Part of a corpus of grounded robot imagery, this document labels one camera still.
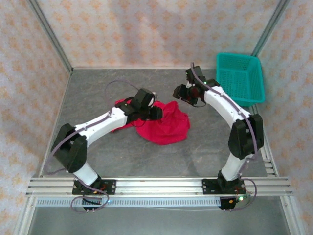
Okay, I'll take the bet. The red towel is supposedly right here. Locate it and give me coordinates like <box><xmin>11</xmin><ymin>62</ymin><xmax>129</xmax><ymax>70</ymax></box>
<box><xmin>111</xmin><ymin>97</ymin><xmax>191</xmax><ymax>145</ymax></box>

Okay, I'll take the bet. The teal plastic basket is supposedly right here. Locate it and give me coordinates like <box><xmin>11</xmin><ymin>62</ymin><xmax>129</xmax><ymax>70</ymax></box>
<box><xmin>216</xmin><ymin>52</ymin><xmax>266</xmax><ymax>107</ymax></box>

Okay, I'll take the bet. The aluminium mounting rail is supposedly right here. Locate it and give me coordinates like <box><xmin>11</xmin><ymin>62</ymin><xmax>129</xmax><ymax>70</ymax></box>
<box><xmin>25</xmin><ymin>176</ymin><xmax>293</xmax><ymax>197</ymax></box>

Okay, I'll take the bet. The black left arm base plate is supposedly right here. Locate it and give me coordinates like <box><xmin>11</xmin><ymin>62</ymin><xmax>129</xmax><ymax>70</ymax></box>
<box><xmin>71</xmin><ymin>179</ymin><xmax>116</xmax><ymax>196</ymax></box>

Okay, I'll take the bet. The grey slotted cable duct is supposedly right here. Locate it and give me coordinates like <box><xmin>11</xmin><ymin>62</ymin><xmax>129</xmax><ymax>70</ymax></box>
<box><xmin>36</xmin><ymin>197</ymin><xmax>222</xmax><ymax>208</ymax></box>

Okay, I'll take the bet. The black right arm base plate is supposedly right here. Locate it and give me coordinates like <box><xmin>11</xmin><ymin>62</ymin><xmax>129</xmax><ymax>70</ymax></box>
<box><xmin>201</xmin><ymin>178</ymin><xmax>246</xmax><ymax>196</ymax></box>

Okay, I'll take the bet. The aluminium frame post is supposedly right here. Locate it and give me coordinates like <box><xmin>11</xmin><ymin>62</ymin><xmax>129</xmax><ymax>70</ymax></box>
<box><xmin>251</xmin><ymin>0</ymin><xmax>291</xmax><ymax>57</ymax></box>
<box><xmin>26</xmin><ymin>0</ymin><xmax>74</xmax><ymax>74</ymax></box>

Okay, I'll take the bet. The black cable bracket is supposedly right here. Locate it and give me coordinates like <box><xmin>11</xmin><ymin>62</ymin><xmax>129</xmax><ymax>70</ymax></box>
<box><xmin>82</xmin><ymin>197</ymin><xmax>103</xmax><ymax>212</ymax></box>
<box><xmin>219</xmin><ymin>196</ymin><xmax>243</xmax><ymax>212</ymax></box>

